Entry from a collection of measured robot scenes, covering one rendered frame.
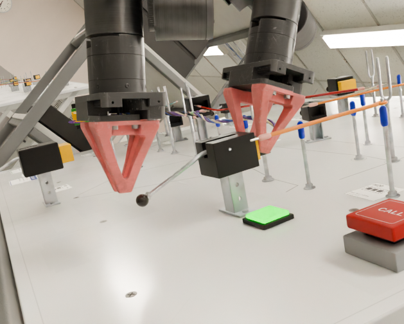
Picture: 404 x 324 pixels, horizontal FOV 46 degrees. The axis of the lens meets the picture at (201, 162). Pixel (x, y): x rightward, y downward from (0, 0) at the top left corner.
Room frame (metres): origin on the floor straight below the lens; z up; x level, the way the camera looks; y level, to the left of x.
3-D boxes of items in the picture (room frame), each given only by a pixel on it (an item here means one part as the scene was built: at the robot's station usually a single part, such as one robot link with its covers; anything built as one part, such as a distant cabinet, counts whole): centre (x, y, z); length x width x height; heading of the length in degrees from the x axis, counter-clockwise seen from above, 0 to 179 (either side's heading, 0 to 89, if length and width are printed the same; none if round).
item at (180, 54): (1.61, 0.39, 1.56); 0.30 x 0.23 x 0.19; 116
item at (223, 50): (5.99, 0.89, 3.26); 1.27 x 0.17 x 0.08; 31
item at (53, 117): (1.64, 0.41, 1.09); 0.35 x 0.33 x 0.07; 24
